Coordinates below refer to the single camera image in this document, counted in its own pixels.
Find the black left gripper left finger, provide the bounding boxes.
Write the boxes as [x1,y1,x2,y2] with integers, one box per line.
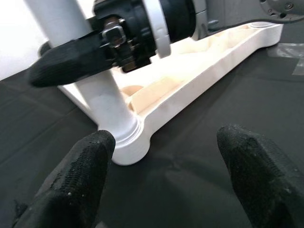
[13,130,117,228]

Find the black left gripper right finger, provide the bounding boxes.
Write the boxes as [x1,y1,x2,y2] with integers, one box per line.
[216,124,304,228]

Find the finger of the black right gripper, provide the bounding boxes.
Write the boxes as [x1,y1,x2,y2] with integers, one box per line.
[26,32,114,88]
[38,42,52,57]

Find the white plastic table leg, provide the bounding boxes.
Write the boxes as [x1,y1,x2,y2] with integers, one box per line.
[22,0,141,149]

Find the white plastic children table top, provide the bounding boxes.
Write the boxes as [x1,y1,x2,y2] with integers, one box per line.
[57,20,285,166]

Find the black table cloth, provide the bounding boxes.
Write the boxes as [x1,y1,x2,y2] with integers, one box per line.
[0,22,304,228]

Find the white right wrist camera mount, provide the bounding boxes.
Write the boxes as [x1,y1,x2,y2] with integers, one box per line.
[141,0,172,59]

